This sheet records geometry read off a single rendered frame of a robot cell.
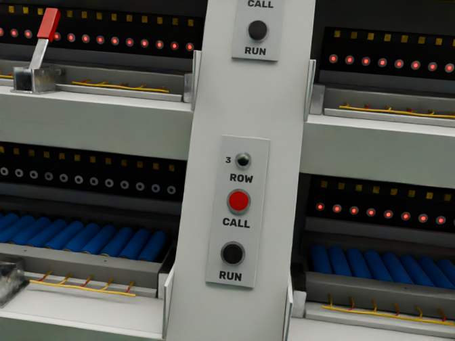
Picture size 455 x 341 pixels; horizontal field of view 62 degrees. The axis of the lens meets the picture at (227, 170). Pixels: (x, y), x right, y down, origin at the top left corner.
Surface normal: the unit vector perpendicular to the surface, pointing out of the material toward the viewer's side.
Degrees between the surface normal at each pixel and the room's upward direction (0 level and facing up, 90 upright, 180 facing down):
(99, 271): 113
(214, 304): 90
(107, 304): 23
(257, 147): 90
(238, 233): 90
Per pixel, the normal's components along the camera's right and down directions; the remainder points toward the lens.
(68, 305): 0.07, -0.96
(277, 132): -0.07, -0.11
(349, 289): -0.11, 0.28
